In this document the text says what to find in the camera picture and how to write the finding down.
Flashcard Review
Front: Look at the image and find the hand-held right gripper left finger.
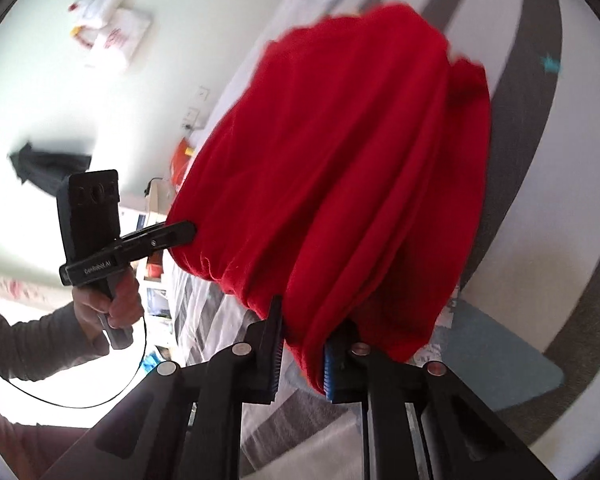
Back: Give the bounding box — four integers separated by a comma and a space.
40, 294, 287, 480

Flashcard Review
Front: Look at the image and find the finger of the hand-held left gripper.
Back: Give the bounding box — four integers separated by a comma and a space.
112, 220, 197, 261

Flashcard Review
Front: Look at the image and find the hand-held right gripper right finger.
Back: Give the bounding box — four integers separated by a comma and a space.
324, 320, 561, 480

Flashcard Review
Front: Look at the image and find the red sweater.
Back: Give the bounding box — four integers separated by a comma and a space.
166, 2, 492, 396

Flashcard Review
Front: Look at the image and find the person's left forearm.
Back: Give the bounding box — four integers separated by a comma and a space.
0, 302, 108, 378

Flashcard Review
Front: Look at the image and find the person's left hand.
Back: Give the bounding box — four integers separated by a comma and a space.
72, 275, 143, 333

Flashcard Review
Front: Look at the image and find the long black jacket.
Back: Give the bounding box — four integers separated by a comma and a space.
7, 140, 93, 196

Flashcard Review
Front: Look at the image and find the red package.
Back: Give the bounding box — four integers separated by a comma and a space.
172, 137, 196, 186

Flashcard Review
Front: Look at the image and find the floral cloth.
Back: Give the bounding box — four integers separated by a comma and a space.
0, 272, 76, 311

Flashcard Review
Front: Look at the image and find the white tote bag red print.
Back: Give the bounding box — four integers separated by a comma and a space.
82, 7, 153, 71

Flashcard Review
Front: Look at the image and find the white plastic bag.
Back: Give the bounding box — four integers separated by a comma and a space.
70, 0, 123, 31

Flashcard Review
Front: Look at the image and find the person's leg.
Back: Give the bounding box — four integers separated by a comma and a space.
0, 385, 96, 480

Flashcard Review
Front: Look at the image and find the bed with striped sheet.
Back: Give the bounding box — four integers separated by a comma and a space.
167, 0, 600, 480

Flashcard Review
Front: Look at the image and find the black cable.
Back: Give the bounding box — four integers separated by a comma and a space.
0, 310, 148, 408

